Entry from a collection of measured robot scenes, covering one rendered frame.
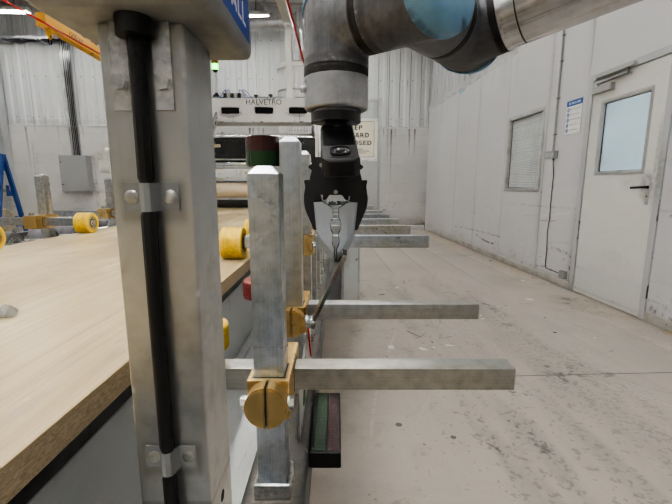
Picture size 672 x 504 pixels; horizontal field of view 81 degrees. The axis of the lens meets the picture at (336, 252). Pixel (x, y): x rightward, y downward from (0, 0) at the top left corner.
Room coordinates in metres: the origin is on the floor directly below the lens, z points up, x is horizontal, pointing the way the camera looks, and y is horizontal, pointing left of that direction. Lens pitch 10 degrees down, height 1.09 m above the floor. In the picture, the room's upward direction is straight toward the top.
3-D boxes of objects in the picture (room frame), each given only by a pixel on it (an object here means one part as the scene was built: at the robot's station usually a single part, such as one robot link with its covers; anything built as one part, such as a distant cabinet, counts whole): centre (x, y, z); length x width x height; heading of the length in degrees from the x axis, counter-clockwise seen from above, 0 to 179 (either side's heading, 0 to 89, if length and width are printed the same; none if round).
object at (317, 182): (0.59, 0.00, 1.13); 0.09 x 0.08 x 0.12; 0
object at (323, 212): (0.59, 0.02, 1.02); 0.06 x 0.03 x 0.09; 0
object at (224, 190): (3.31, 0.62, 1.05); 1.43 x 0.12 x 0.12; 90
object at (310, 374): (0.49, -0.02, 0.84); 0.44 x 0.03 x 0.04; 90
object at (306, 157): (0.95, 0.08, 0.93); 0.04 x 0.04 x 0.48; 0
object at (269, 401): (0.47, 0.08, 0.84); 0.14 x 0.06 x 0.05; 0
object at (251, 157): (0.70, 0.13, 1.13); 0.06 x 0.06 x 0.02
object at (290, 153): (0.70, 0.08, 0.93); 0.04 x 0.04 x 0.48; 0
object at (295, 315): (0.72, 0.08, 0.85); 0.14 x 0.06 x 0.05; 0
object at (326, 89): (0.58, 0.00, 1.21); 0.10 x 0.09 x 0.05; 90
